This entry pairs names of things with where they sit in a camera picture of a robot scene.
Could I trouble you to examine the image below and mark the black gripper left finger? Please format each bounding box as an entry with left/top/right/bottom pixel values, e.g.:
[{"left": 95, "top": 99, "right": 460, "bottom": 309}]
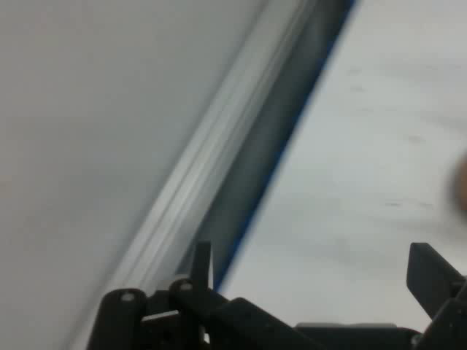
[{"left": 87, "top": 240, "right": 318, "bottom": 350}]

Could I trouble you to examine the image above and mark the long horizontal aluminium rail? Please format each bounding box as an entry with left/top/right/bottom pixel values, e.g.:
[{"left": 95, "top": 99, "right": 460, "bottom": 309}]
[{"left": 69, "top": 0, "right": 329, "bottom": 350}]

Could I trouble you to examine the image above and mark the brown wooden mug tree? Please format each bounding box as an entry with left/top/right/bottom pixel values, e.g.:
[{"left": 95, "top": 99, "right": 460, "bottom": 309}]
[{"left": 447, "top": 151, "right": 467, "bottom": 216}]

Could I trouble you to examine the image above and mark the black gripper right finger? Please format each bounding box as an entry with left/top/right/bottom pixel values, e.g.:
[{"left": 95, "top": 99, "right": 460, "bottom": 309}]
[{"left": 406, "top": 241, "right": 467, "bottom": 350}]

